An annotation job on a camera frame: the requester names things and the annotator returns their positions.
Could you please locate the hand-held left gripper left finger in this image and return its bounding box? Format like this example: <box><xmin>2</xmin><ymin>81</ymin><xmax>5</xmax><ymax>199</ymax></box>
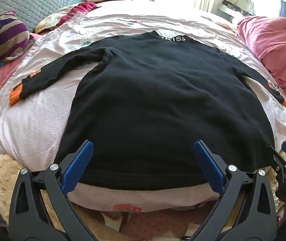
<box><xmin>9</xmin><ymin>141</ymin><xmax>96</xmax><ymax>241</ymax></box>

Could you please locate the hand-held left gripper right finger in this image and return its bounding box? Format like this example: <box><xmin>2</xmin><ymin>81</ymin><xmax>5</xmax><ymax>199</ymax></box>
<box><xmin>193</xmin><ymin>140</ymin><xmax>277</xmax><ymax>241</ymax></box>

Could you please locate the black long-sleeve sweater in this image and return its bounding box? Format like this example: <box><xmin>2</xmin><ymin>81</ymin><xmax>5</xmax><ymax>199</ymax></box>
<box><xmin>9</xmin><ymin>30</ymin><xmax>286</xmax><ymax>191</ymax></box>

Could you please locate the pale pink printed quilt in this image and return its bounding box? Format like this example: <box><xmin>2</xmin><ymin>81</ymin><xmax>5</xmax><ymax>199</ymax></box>
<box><xmin>0</xmin><ymin>1</ymin><xmax>286</xmax><ymax>214</ymax></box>

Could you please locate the cream fluffy blanket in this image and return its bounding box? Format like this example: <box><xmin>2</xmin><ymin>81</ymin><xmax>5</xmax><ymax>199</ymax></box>
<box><xmin>0</xmin><ymin>139</ymin><xmax>286</xmax><ymax>233</ymax></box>

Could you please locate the pink duvet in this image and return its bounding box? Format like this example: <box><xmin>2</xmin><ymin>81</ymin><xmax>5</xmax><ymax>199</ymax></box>
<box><xmin>236</xmin><ymin>16</ymin><xmax>286</xmax><ymax>115</ymax></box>

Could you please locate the white shelf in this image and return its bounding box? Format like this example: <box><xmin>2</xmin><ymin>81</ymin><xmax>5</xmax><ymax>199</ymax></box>
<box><xmin>217</xmin><ymin>1</ymin><xmax>247</xmax><ymax>23</ymax></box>

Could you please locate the purple striped cloth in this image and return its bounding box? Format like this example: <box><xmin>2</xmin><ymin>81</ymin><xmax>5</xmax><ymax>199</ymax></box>
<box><xmin>0</xmin><ymin>11</ymin><xmax>30</xmax><ymax>71</ymax></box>

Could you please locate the red floral cloth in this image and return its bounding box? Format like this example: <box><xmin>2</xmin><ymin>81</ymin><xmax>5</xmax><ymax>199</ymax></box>
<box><xmin>34</xmin><ymin>2</ymin><xmax>102</xmax><ymax>34</ymax></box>

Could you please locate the white radiator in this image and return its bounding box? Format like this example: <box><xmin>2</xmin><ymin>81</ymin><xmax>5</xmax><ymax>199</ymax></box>
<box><xmin>195</xmin><ymin>0</ymin><xmax>213</xmax><ymax>12</ymax></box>

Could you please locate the grey quilted cushion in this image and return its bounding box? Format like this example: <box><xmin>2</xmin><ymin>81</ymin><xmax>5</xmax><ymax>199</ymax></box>
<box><xmin>0</xmin><ymin>0</ymin><xmax>84</xmax><ymax>34</ymax></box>

